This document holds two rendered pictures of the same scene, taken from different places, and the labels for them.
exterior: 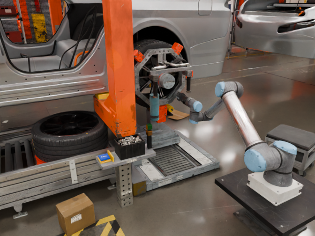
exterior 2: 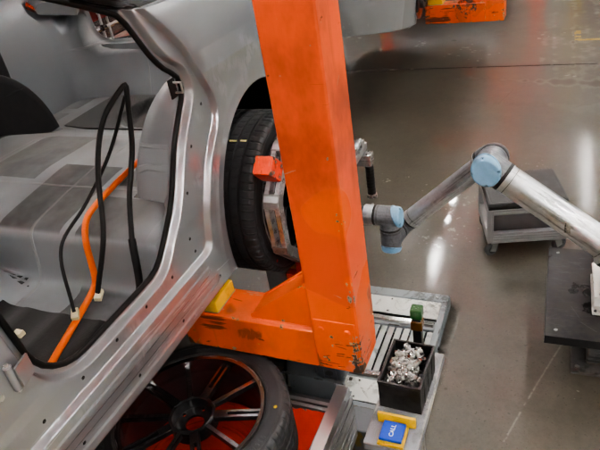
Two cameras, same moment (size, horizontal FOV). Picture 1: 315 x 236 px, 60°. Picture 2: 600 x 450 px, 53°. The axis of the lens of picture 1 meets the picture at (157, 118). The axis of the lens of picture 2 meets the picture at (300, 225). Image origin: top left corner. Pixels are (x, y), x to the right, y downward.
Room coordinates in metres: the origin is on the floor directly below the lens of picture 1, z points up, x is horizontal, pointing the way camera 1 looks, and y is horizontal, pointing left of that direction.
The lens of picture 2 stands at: (0.83, 1.22, 2.00)
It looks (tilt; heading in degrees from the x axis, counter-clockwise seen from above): 31 degrees down; 325
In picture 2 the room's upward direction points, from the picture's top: 10 degrees counter-clockwise
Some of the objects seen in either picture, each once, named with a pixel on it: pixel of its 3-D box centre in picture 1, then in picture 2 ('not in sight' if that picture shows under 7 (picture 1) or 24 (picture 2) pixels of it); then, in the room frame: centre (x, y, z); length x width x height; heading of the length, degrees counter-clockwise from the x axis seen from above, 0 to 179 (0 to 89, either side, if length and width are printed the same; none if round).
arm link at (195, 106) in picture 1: (195, 105); (387, 216); (2.41, -0.35, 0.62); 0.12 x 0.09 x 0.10; 28
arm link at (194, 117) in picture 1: (195, 116); (391, 237); (2.40, -0.36, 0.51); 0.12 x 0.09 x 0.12; 111
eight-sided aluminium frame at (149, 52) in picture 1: (160, 77); (302, 192); (2.55, -0.02, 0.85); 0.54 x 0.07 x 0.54; 118
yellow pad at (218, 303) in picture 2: (103, 94); (209, 294); (2.48, 0.51, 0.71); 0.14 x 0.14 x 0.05; 28
